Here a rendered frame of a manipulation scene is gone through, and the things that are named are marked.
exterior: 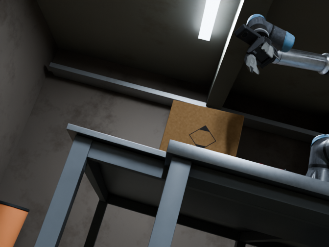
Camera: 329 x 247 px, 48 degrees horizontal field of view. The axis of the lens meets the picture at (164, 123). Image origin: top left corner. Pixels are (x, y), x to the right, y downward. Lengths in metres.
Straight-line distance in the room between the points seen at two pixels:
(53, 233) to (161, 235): 0.36
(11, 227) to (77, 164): 2.88
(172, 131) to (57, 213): 0.56
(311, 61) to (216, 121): 0.51
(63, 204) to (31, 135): 3.90
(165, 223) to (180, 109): 0.61
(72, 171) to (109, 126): 3.70
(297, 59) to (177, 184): 0.87
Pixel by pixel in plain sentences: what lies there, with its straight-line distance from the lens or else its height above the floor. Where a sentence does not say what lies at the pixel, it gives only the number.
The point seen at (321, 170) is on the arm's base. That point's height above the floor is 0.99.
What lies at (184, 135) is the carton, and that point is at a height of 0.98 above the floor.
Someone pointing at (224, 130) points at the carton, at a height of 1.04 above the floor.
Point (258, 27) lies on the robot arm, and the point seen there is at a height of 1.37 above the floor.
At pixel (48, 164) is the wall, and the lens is 4.93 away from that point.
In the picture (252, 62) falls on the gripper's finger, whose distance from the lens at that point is 1.29.
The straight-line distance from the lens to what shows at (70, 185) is 1.24.
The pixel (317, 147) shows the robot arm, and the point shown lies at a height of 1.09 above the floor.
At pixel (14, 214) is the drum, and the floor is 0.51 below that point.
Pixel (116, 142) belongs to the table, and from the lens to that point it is 1.22.
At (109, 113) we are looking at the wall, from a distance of 4.98.
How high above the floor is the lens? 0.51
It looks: 19 degrees up
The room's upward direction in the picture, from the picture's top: 16 degrees clockwise
